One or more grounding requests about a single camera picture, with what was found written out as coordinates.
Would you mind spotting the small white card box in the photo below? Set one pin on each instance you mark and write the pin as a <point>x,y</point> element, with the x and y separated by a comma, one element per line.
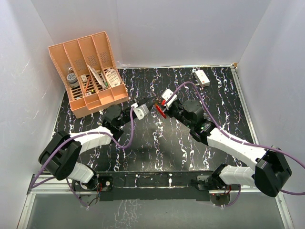
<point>84,78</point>

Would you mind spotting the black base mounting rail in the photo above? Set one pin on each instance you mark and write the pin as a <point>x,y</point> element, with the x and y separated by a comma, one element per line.
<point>111,186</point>

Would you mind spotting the orange pencil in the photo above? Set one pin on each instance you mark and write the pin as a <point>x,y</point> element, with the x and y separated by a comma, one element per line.
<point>87,85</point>

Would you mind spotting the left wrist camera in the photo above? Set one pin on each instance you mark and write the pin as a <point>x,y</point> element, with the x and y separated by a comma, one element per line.
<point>140,111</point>

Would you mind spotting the red black keyring holder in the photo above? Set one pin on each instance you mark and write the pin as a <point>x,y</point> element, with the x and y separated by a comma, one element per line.
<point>161,108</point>

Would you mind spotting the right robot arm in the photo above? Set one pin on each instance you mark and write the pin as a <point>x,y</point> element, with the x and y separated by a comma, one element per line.
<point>266,169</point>

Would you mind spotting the white paper packet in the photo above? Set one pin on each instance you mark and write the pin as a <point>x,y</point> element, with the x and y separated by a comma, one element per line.
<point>97,77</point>

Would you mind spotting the peach plastic desk organizer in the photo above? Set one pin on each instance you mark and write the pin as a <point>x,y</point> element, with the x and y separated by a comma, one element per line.
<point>73,57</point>

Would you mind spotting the white labelled pouch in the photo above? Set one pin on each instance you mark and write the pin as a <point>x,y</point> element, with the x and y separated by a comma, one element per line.
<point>112,77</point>

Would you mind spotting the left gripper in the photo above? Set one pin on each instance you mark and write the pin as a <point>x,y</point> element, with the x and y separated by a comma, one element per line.
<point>145,101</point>

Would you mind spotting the white box red label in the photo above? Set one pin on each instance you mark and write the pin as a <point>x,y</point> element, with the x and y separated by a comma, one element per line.
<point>202,78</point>

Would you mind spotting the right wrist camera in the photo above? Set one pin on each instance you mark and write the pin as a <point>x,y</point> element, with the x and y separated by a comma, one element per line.
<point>168,96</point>

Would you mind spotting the grey round jar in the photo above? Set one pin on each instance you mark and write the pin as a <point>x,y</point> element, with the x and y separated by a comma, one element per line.
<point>72,80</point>

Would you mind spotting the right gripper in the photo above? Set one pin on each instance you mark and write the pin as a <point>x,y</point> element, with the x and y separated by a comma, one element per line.
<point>169,109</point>

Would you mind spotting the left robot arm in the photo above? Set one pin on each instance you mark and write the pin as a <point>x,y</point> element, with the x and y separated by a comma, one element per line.
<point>61,154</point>

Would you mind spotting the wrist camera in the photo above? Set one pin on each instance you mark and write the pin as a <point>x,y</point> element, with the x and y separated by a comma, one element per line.
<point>168,96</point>
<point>140,111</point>

